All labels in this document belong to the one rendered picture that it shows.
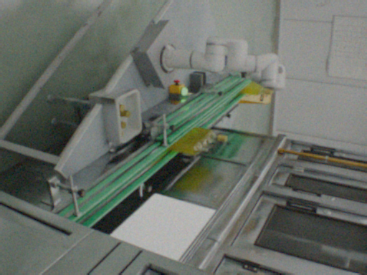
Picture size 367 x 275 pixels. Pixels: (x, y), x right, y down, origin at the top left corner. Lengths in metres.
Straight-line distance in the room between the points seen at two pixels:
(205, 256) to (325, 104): 6.60
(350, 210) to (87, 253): 1.25
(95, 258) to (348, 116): 7.19
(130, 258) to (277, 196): 1.09
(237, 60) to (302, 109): 6.20
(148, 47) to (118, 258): 1.14
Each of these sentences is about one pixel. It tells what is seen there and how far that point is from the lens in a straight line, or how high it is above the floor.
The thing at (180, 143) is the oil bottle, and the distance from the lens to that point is 1.87.
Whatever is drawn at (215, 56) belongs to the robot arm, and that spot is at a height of 1.15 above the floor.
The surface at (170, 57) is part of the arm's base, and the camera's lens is 1.84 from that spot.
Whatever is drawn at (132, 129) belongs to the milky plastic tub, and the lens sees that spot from 1.80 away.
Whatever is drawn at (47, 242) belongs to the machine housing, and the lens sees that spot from 1.00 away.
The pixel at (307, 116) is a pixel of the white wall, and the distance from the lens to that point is 7.92.
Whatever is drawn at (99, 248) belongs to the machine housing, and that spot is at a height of 1.30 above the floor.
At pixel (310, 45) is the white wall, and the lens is 7.55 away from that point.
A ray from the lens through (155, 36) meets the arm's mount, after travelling 1.83.
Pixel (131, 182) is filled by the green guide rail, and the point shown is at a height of 0.92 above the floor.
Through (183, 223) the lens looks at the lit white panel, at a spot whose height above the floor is 1.22.
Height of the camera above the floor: 1.81
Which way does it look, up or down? 27 degrees down
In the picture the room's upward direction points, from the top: 101 degrees clockwise
